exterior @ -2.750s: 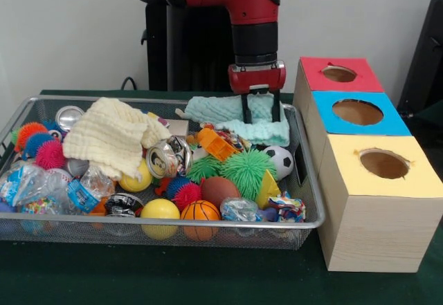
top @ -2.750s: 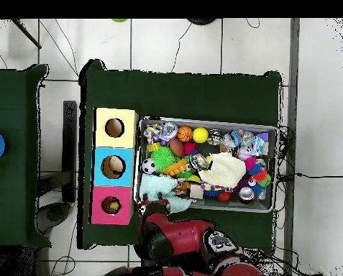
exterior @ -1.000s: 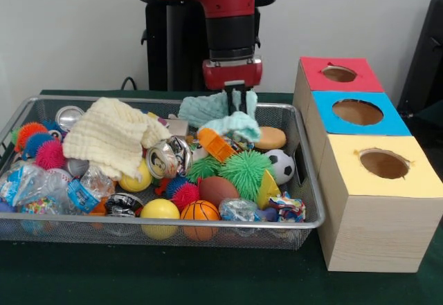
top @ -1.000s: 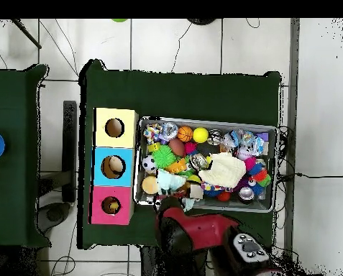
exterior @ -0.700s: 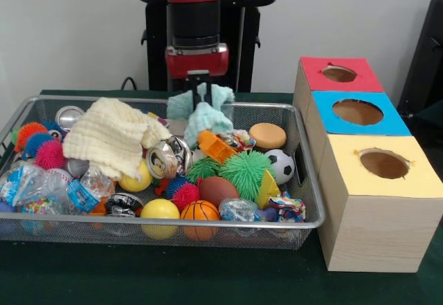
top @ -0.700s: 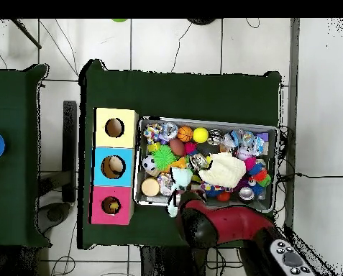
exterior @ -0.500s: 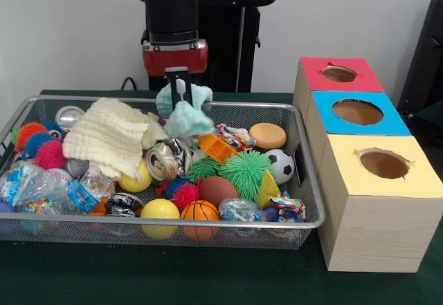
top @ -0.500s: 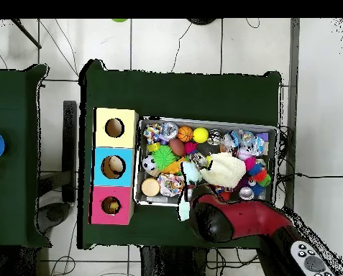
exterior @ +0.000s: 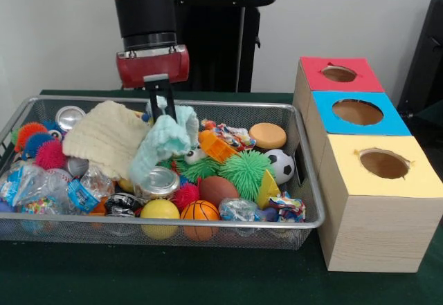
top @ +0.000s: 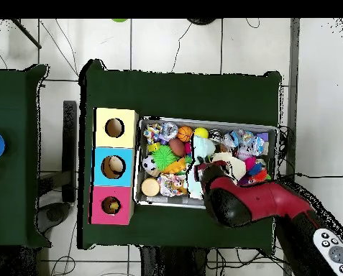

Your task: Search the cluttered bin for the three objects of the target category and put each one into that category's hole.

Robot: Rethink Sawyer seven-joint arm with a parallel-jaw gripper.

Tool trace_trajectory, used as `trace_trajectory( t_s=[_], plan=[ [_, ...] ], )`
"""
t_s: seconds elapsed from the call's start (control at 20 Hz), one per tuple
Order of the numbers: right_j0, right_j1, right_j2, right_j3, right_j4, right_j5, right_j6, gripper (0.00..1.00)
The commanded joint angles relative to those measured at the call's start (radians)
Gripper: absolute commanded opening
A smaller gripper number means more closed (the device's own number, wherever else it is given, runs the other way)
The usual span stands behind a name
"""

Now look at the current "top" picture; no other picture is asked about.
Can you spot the yellow plush toy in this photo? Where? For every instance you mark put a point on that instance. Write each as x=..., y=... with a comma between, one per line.
x=111, y=206

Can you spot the colourful crinkled packet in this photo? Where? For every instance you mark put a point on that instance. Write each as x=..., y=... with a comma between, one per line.
x=152, y=133

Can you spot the brown toy football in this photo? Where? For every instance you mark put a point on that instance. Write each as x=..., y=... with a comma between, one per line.
x=177, y=147

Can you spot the mint green cloth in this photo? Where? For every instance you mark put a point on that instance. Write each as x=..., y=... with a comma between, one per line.
x=204, y=148

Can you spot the clear mesh bin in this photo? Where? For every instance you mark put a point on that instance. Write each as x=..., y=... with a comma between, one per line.
x=240, y=123

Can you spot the bright orange mini basketball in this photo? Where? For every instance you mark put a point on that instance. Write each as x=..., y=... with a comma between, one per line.
x=185, y=134

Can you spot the green spiky ball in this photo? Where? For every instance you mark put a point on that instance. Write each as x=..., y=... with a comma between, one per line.
x=165, y=157

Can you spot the wooden box with three holes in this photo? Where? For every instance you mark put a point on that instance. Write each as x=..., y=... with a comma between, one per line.
x=115, y=149

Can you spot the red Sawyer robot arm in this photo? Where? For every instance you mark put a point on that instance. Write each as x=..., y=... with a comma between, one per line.
x=263, y=201

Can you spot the cream yellow cloth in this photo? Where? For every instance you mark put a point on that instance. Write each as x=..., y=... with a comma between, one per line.
x=234, y=164

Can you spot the yellow ball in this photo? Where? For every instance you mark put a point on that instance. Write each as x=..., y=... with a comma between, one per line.
x=200, y=132

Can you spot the colourful patterned fabric toy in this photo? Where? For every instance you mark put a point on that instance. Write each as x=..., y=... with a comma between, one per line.
x=172, y=184

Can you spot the small soccer ball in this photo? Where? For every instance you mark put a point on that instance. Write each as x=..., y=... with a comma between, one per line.
x=150, y=165

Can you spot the orange yellow plastic toy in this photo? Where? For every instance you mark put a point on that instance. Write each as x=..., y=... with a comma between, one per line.
x=177, y=167

